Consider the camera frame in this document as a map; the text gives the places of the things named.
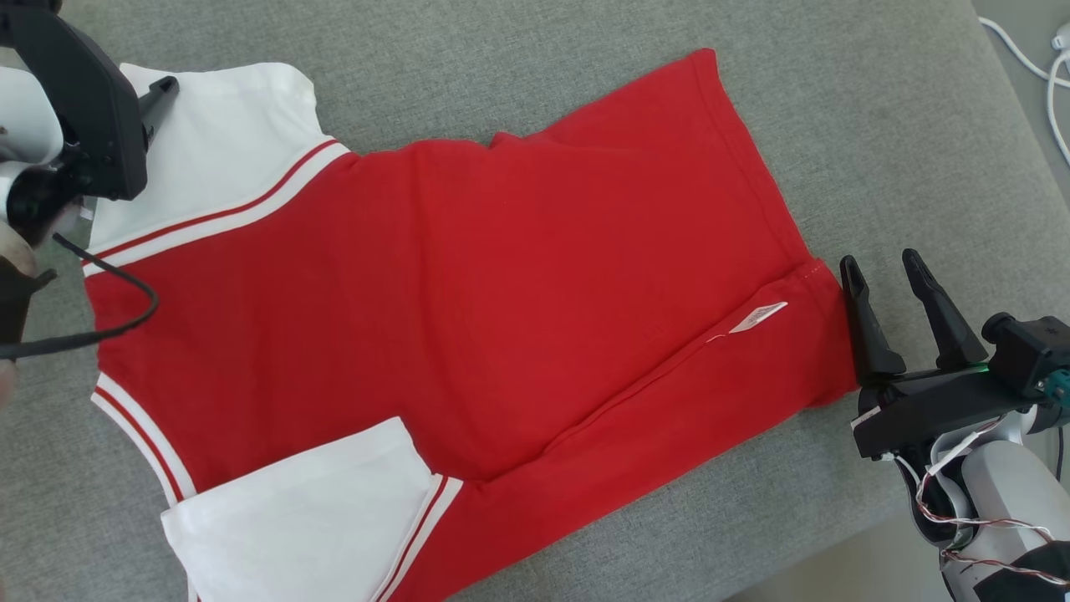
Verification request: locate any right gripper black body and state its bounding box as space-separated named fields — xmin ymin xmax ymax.
xmin=851 ymin=368 xmax=1042 ymax=459

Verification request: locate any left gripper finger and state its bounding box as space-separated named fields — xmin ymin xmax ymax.
xmin=138 ymin=75 xmax=181 ymax=149

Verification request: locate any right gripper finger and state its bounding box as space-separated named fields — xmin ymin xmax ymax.
xmin=840 ymin=255 xmax=907 ymax=387
xmin=901 ymin=248 xmax=990 ymax=373

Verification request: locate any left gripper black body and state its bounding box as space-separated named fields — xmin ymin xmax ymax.
xmin=0 ymin=4 xmax=150 ymax=202

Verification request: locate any red white basketball jersey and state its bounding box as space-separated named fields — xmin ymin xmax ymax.
xmin=82 ymin=48 xmax=862 ymax=602

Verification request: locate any grey fabric sofa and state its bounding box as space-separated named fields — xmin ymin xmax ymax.
xmin=0 ymin=0 xmax=1070 ymax=602

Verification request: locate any thin white gripper wire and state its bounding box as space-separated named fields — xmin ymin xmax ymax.
xmin=882 ymin=416 xmax=1004 ymax=503

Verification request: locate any red white twisted wire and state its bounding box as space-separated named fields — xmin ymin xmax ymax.
xmin=914 ymin=472 xmax=1070 ymax=586

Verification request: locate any teal cable connector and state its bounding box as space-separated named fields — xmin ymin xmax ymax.
xmin=1037 ymin=370 xmax=1070 ymax=412

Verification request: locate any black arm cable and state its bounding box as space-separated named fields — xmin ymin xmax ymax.
xmin=0 ymin=232 xmax=161 ymax=362

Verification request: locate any white floor cable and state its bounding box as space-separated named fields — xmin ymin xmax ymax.
xmin=1045 ymin=25 xmax=1070 ymax=166
xmin=978 ymin=17 xmax=1070 ymax=89

